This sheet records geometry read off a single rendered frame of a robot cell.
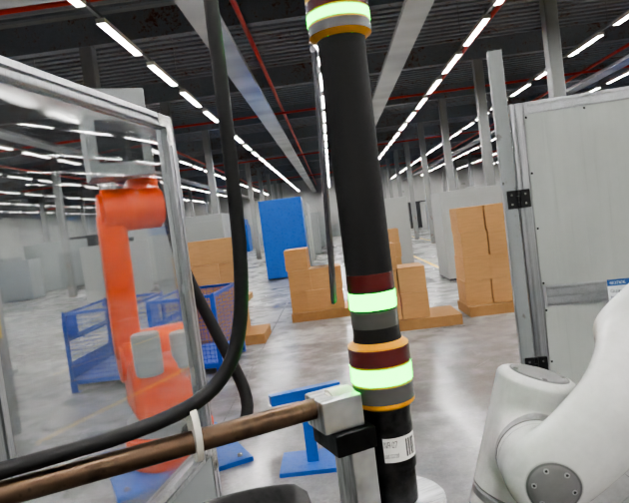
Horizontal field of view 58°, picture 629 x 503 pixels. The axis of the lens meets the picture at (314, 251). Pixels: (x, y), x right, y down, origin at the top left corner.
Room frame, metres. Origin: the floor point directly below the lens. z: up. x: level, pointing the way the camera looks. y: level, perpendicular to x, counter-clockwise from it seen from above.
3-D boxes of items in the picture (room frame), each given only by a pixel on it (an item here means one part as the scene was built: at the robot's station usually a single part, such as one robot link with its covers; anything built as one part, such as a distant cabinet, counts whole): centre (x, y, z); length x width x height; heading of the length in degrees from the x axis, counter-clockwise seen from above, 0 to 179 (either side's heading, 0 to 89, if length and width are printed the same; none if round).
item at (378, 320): (0.40, -0.04, 1.59); 0.03 x 0.03 x 0.01
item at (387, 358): (0.40, -0.04, 1.56); 0.04 x 0.04 x 0.01
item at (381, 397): (0.40, -0.04, 1.54); 0.04 x 0.04 x 0.01
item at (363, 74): (0.40, -0.04, 1.68); 0.03 x 0.03 x 0.21
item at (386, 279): (0.40, -0.04, 1.62); 0.03 x 0.03 x 0.01
